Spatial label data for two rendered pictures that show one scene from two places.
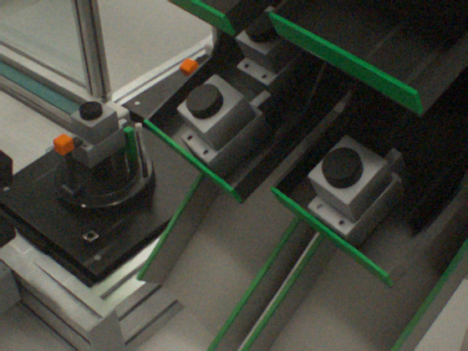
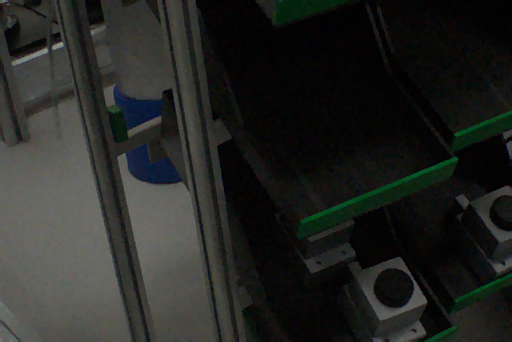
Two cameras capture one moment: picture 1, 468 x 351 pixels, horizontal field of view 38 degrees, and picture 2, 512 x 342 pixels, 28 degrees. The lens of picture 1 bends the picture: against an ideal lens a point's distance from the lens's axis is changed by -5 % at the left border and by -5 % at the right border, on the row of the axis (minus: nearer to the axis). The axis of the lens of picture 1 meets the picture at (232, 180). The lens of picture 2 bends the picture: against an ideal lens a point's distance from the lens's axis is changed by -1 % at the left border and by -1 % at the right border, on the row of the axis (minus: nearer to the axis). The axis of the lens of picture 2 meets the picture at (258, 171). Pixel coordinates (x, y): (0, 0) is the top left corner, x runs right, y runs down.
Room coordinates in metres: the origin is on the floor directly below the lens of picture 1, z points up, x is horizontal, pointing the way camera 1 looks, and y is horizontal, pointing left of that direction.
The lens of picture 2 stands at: (0.44, 0.63, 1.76)
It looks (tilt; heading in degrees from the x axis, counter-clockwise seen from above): 32 degrees down; 283
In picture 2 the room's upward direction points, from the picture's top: 7 degrees counter-clockwise
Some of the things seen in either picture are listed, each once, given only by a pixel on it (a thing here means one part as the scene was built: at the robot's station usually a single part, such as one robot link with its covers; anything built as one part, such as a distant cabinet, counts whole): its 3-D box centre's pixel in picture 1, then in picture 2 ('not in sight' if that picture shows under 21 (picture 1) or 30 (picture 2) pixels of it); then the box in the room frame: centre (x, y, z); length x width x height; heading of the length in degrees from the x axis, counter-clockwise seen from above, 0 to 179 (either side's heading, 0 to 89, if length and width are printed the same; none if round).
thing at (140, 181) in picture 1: (103, 176); not in sight; (0.73, 0.17, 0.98); 0.14 x 0.14 x 0.02
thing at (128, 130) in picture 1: (130, 144); not in sight; (0.75, 0.13, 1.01); 0.01 x 0.01 x 0.05; 47
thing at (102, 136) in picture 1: (99, 125); not in sight; (0.74, 0.17, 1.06); 0.08 x 0.04 x 0.07; 137
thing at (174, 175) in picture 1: (105, 186); not in sight; (0.73, 0.17, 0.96); 0.24 x 0.24 x 0.02; 47
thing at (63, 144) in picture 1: (72, 159); not in sight; (0.70, 0.20, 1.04); 0.04 x 0.02 x 0.08; 137
